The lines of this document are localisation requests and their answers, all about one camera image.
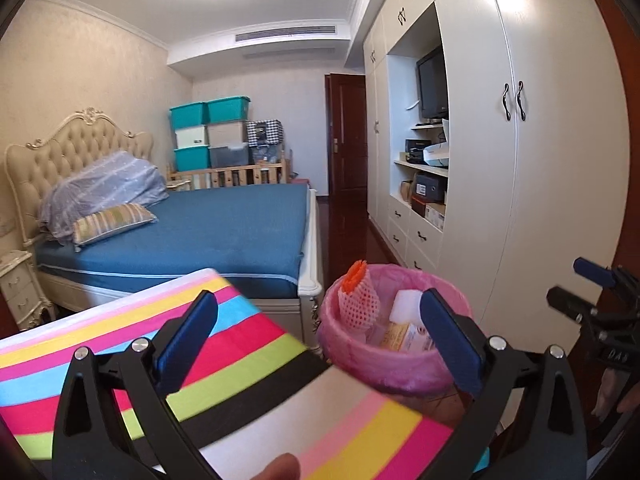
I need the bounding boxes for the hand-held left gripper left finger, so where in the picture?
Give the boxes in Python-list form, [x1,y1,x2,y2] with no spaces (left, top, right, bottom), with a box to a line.
[51,289,221,480]

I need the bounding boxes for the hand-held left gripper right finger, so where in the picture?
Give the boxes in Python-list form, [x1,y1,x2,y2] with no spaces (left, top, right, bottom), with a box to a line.
[419,287,587,480]

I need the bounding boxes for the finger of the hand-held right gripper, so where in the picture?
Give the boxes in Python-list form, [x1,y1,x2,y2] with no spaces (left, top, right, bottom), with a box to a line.
[572,257,626,291]
[546,286,601,323]

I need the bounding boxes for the yellow cardboard box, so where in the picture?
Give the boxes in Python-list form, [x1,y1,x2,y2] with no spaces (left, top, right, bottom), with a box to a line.
[377,321,437,357]

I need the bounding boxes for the pink bag trash bin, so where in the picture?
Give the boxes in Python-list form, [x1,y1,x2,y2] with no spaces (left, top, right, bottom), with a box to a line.
[316,262,475,398]

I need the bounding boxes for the red white foam net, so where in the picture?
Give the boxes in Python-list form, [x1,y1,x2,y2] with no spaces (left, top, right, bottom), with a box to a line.
[337,260,382,332]

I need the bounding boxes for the person's right hand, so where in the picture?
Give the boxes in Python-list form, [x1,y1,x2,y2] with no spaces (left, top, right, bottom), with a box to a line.
[591,364,633,417]

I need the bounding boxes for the person's left hand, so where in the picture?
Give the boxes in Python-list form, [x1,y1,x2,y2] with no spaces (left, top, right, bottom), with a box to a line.
[262,452,302,480]

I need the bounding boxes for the striped tablecloth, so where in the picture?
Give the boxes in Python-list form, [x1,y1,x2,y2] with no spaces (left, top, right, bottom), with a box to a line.
[0,267,493,480]

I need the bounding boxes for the blue sheet bed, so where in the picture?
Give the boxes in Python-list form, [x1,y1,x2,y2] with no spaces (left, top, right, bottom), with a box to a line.
[32,182,323,346]

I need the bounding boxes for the white wardrobe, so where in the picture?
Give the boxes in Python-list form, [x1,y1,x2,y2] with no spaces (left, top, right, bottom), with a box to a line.
[362,0,631,331]

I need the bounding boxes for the striped pillow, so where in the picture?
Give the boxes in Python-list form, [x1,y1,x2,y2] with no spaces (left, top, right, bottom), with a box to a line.
[72,202,158,248]

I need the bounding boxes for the black safe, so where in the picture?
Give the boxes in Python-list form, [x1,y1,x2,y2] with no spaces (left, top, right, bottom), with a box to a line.
[412,171,447,206]

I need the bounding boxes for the white nightstand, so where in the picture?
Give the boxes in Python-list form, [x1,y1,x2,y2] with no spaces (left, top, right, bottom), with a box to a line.
[0,250,51,331]

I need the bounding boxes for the grey blue duvet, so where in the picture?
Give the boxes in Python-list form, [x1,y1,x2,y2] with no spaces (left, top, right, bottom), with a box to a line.
[39,150,170,241]

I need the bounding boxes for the white printer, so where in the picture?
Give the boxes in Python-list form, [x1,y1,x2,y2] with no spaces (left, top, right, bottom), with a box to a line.
[422,142,449,167]

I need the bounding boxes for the teal storage box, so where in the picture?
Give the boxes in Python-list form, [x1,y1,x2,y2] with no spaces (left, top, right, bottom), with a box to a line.
[169,101,210,128]
[173,145,211,172]
[206,95,252,123]

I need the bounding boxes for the grey storage box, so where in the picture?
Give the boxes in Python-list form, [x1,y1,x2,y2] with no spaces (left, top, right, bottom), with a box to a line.
[207,144,250,168]

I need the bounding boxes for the black device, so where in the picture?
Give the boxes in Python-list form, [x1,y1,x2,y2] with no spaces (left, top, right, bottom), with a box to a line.
[404,138,432,161]

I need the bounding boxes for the dark bag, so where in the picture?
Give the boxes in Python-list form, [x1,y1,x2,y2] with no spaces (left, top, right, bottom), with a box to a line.
[250,144,283,165]

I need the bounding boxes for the white storage box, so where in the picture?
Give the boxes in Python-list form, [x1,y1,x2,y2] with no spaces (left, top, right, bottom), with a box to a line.
[174,125,210,150]

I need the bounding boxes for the beige storage box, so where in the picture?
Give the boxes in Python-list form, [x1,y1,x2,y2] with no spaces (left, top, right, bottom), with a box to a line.
[206,120,248,147]

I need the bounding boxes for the checkered bag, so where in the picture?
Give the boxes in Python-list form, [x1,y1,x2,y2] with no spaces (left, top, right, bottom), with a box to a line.
[246,119,285,147]

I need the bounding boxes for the brown wooden door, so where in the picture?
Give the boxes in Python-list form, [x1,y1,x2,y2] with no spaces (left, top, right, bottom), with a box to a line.
[324,73,368,201]

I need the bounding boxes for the beige tufted headboard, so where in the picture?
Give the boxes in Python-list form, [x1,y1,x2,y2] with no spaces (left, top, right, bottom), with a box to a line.
[4,106,155,248]

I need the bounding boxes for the black television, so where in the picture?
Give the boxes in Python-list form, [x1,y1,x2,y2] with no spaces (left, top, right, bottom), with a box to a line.
[416,45,448,121]

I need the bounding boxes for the wooden crib rail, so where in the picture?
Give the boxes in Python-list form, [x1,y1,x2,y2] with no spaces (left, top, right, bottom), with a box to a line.
[167,152,293,191]

